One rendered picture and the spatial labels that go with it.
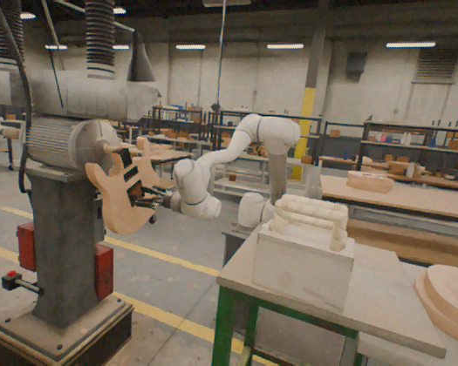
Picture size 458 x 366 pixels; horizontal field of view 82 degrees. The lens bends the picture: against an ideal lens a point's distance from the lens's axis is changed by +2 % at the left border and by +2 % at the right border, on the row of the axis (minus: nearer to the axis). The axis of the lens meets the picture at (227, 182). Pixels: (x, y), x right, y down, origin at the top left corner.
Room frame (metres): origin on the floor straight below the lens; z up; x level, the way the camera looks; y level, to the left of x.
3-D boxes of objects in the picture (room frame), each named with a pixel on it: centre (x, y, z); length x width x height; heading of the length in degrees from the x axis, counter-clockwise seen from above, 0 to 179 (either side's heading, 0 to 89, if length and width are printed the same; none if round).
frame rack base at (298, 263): (0.76, -0.26, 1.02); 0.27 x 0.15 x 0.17; 67
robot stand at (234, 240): (1.72, -0.17, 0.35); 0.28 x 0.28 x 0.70; 62
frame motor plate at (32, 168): (1.30, 0.84, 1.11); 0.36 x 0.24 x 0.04; 70
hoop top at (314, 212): (0.72, -0.24, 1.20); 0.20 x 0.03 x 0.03; 66
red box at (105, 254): (1.45, 0.78, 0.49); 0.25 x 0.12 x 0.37; 70
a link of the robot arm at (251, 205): (1.72, -0.18, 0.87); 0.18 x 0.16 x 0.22; 64
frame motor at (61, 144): (1.28, 0.77, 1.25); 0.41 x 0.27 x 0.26; 70
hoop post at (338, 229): (0.68, -0.32, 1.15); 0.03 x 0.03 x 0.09
